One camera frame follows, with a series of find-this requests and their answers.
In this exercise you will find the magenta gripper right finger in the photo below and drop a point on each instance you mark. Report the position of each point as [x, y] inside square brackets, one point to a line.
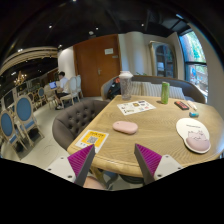
[148, 161]

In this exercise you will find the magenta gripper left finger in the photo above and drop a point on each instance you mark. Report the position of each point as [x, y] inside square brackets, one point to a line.
[79, 164]

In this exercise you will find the pink computer mouse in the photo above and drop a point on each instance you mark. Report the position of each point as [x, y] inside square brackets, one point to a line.
[125, 127]

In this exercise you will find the white pig mouse pad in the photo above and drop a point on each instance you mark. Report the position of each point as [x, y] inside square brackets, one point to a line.
[194, 134]

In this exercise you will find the yellow QR code sticker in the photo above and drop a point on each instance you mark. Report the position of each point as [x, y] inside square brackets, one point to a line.
[92, 137]

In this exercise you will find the grey tufted armchair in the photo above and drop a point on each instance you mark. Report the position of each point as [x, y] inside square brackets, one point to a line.
[69, 123]

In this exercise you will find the white printed menu sheet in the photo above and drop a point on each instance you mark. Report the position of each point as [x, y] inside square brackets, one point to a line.
[129, 108]

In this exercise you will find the teal small eraser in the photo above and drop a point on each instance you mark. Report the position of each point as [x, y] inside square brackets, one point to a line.
[193, 114]

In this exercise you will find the black remote control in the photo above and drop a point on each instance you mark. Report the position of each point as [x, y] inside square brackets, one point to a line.
[181, 105]

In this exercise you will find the seated person white shirt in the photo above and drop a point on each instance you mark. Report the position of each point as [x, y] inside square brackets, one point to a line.
[63, 90]

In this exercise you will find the white pen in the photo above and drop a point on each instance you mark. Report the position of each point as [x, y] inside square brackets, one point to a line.
[192, 105]

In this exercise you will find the green bottle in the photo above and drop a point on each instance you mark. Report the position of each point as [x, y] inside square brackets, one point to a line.
[165, 92]

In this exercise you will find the blue round-back chair far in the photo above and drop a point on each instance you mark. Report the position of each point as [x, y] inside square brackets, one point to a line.
[41, 96]

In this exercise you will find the blue round-back chair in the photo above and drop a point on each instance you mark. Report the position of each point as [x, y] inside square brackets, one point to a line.
[24, 113]
[10, 131]
[41, 96]

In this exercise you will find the black backpack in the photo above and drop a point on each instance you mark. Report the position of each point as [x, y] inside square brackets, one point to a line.
[114, 89]

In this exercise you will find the beige striped sofa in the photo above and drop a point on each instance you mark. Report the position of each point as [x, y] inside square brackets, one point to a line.
[151, 86]

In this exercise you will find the white dining chair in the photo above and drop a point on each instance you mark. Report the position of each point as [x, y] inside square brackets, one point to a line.
[73, 91]

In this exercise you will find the laptop computer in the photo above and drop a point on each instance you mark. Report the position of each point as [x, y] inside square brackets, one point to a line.
[53, 85]

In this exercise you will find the clear plastic tumbler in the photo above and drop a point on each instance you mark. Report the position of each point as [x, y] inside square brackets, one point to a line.
[125, 84]

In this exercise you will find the brown wooden door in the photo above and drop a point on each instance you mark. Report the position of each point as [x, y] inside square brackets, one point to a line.
[97, 61]

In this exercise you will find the arched window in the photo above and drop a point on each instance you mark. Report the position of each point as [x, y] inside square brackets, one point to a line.
[195, 62]

